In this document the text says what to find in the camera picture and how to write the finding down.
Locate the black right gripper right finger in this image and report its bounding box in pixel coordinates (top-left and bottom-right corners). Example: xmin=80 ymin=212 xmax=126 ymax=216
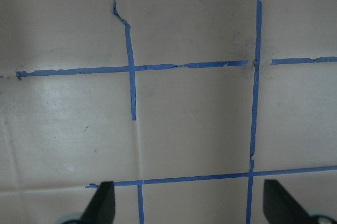
xmin=263 ymin=179 xmax=312 ymax=224

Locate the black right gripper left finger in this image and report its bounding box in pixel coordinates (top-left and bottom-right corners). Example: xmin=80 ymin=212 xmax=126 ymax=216
xmin=80 ymin=181 xmax=116 ymax=224

